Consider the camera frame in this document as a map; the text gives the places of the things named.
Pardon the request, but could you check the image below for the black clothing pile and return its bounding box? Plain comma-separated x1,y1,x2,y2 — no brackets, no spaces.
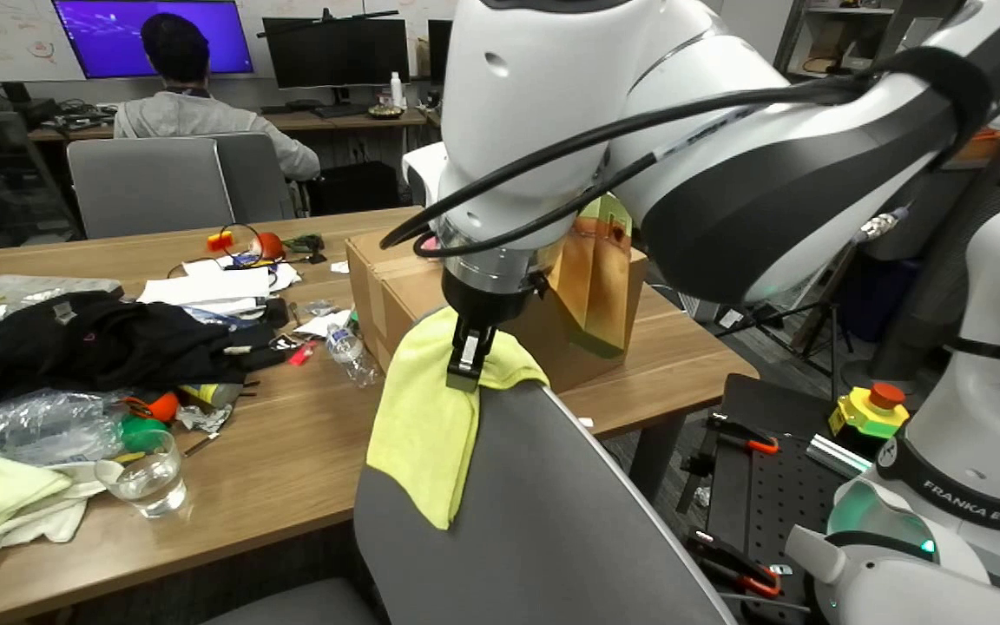
0,289,291,413

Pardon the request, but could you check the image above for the orange red toy object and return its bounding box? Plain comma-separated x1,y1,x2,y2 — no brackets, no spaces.
201,227,286,263

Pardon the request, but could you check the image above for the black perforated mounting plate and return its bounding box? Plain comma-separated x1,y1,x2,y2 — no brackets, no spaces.
677,370,874,625

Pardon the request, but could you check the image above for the yellow red emergency stop button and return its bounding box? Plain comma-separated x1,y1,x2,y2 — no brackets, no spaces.
830,377,913,442

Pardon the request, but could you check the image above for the clear plastic cup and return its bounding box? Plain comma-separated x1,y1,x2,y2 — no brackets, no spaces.
98,438,193,526

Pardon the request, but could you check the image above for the grey cloth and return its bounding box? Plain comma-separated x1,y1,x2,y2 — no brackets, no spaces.
0,273,124,309

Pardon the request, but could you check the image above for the wooden office desk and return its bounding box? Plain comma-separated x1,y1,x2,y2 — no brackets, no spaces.
283,104,432,205

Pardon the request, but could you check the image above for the orange-handled black clamp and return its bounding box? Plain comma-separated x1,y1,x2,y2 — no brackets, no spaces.
705,409,782,457
687,528,789,605

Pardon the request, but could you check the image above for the orange plastic cap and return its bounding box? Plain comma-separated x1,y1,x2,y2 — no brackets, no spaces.
120,394,182,427

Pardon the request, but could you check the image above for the purple lit monitor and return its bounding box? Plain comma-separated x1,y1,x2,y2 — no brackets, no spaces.
48,0,256,82

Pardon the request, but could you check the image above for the brown cardboard box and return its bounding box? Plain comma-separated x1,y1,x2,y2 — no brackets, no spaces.
344,219,648,396

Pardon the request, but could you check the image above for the clear water bottle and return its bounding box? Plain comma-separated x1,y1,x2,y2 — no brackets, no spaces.
322,309,380,394

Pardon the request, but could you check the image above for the green plastic object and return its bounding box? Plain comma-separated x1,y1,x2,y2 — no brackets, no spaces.
114,413,174,457

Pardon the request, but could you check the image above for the seated person in grey hoodie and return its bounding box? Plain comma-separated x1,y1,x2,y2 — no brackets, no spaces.
109,9,322,185

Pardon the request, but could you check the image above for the white paper stack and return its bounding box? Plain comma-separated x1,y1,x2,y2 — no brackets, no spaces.
135,256,306,324

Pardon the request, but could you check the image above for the black bag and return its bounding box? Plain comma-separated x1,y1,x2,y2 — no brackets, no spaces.
310,160,401,219

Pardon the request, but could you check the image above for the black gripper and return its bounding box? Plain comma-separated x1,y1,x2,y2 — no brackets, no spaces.
436,256,540,394

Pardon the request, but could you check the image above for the yellow cloth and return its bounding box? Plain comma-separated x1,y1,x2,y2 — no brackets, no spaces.
365,304,553,536

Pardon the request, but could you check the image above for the black computer monitor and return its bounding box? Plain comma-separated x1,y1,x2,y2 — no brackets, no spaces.
422,19,459,86
260,13,410,86

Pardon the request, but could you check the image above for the grey-framed mesh office chair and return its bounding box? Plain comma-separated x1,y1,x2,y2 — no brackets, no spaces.
201,377,740,625

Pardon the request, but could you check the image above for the clear plastic bag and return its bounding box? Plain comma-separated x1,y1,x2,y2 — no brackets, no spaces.
0,389,130,464

